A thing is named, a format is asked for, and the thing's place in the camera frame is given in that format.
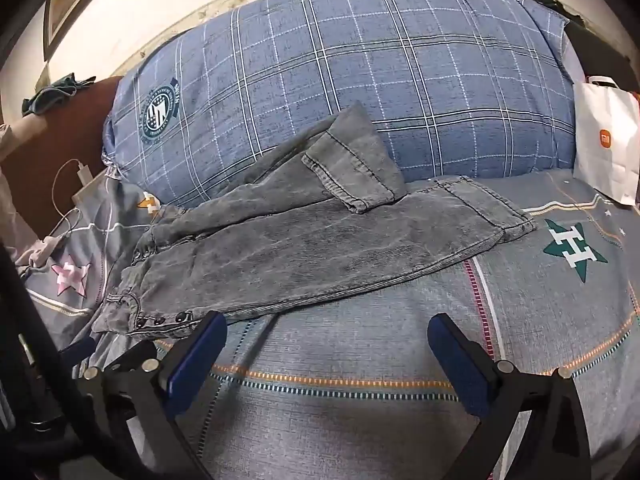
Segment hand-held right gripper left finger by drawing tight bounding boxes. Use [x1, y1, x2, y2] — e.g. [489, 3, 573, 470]
[75, 310, 228, 480]

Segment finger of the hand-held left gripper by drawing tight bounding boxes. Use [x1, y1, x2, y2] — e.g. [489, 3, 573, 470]
[57, 337, 98, 378]

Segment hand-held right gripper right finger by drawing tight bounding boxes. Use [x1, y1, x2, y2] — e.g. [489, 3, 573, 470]
[427, 313, 593, 480]

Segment grey denim pants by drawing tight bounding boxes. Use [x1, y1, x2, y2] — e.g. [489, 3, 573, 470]
[90, 100, 538, 338]

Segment grey star print pillow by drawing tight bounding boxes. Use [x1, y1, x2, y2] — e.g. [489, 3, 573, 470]
[15, 180, 166, 341]

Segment pinkish grey garment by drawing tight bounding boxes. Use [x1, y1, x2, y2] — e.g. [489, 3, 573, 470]
[0, 115, 66, 281]

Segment grey printed bed sheet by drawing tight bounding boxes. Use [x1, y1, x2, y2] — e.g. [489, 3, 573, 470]
[70, 167, 640, 480]

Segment beige power strip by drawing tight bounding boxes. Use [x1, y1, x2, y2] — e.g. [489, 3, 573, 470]
[72, 172, 108, 211]

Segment brown wooden headboard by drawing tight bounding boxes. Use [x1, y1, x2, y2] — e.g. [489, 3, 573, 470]
[0, 76, 126, 241]

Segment green crumpled cloth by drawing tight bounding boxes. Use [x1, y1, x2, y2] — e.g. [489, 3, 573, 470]
[21, 74, 97, 116]

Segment white paper bag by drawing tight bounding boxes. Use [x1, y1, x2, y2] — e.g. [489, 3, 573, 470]
[572, 76, 640, 207]

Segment blue plaid pillow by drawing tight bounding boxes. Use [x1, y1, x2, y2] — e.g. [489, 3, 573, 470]
[101, 0, 576, 208]

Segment dark cloth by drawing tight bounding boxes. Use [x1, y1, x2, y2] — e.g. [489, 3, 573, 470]
[492, 0, 640, 86]

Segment black cable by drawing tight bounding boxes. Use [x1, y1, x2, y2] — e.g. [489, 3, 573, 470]
[0, 246, 118, 480]

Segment white charger cable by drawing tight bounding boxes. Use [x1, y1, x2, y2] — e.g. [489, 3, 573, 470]
[47, 159, 83, 241]

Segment dark picture frame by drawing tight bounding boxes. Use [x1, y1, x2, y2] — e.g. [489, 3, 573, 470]
[42, 0, 101, 63]

